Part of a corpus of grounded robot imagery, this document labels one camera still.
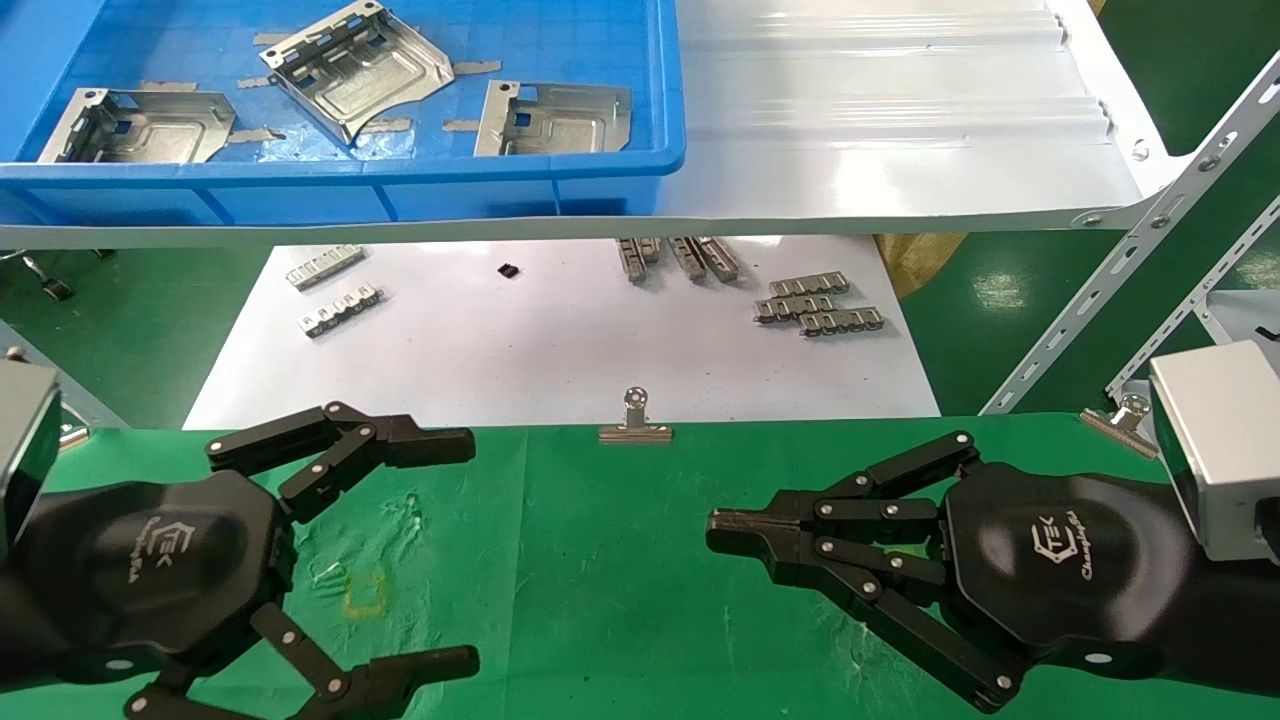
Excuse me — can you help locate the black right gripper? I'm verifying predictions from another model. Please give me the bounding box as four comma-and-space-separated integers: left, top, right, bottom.
707, 432, 1280, 714

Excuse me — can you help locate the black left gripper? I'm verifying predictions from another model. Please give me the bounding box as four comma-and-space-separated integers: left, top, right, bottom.
0, 402, 482, 720

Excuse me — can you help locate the stamped metal bracket plate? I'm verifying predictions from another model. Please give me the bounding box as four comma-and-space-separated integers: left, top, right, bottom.
37, 87, 238, 165
474, 79, 634, 159
261, 0, 457, 148

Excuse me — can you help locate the green table cloth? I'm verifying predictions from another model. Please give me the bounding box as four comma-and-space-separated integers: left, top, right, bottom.
0, 412, 1280, 720

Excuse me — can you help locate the silver binder clip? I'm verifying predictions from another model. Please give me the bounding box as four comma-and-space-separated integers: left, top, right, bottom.
597, 386, 675, 445
1079, 392, 1161, 460

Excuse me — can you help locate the yellow brown bag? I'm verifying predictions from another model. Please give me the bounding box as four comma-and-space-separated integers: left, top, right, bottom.
873, 234, 969, 302

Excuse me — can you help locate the blue plastic bin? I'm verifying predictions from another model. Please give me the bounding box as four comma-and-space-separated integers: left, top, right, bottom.
0, 0, 688, 228

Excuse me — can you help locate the white metal shelving rack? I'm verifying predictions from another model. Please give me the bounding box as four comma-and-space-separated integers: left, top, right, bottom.
0, 0, 1280, 431

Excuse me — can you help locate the black swivel stool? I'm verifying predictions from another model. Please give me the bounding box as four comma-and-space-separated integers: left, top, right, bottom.
0, 248, 117, 304

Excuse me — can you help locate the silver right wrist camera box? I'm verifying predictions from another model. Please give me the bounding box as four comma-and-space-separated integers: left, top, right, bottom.
1147, 339, 1280, 564

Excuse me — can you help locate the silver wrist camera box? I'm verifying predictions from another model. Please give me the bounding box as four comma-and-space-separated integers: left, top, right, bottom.
1147, 339, 1280, 564
0, 358, 64, 553

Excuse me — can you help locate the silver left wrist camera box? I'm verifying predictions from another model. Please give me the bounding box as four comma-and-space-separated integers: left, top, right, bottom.
0, 358, 64, 553

